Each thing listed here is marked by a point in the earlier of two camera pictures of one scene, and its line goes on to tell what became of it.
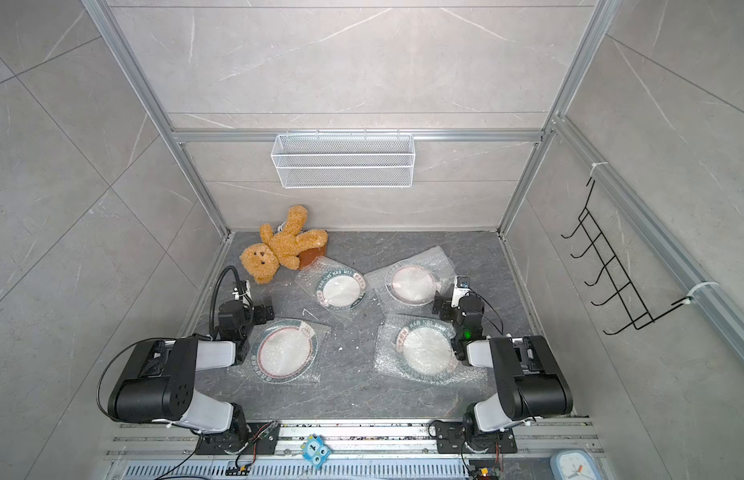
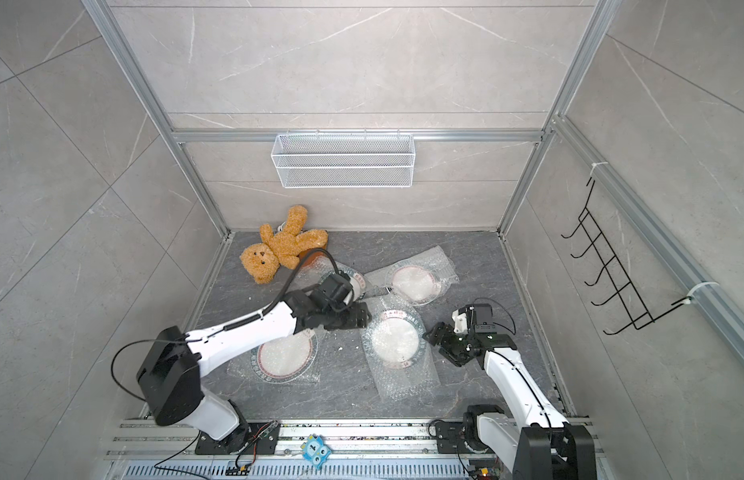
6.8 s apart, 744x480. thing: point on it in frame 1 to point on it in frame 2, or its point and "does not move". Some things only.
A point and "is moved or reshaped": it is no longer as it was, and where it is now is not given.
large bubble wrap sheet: [416, 349] to [422, 375]
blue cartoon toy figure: [316, 450] does not move
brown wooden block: [309, 255] does not move
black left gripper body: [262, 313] to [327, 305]
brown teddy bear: [287, 248] does not move
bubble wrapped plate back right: [409, 285] does not move
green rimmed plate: [424, 351] is moved or reshaped
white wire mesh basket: [344, 160] does not move
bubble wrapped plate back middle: [330, 284] does not move
